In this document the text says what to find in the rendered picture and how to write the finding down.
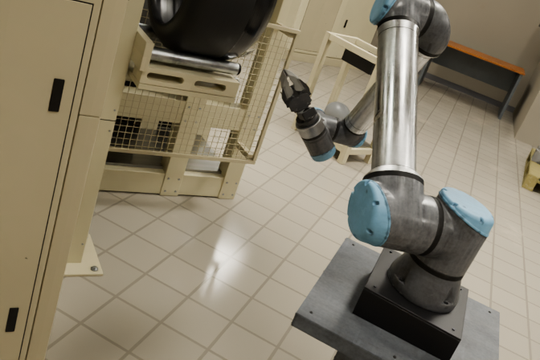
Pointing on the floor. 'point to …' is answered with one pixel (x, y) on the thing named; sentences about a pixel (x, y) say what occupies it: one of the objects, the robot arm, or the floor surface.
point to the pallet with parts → (531, 174)
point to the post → (136, 2)
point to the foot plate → (89, 262)
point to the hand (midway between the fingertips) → (286, 74)
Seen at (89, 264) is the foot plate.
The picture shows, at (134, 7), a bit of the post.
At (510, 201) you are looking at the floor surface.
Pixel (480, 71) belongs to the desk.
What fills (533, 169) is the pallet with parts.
